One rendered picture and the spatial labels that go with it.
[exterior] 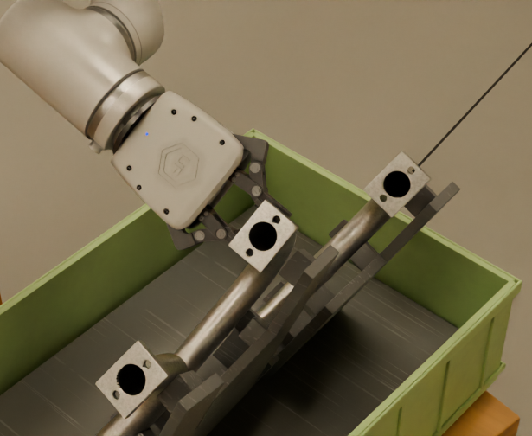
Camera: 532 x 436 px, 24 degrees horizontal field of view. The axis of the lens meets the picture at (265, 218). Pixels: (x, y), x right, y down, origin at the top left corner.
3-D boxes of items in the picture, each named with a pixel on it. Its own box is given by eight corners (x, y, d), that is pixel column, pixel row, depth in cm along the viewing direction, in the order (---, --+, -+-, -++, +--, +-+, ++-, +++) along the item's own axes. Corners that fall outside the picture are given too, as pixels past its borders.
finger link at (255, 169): (230, 185, 116) (285, 232, 115) (252, 158, 115) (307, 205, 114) (238, 185, 119) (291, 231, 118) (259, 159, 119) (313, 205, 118)
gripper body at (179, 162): (86, 158, 116) (176, 237, 115) (154, 73, 115) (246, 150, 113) (112, 161, 124) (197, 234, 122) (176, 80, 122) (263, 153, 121)
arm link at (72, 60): (139, 105, 126) (77, 152, 120) (44, 24, 128) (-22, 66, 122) (161, 51, 120) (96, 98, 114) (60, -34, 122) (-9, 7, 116)
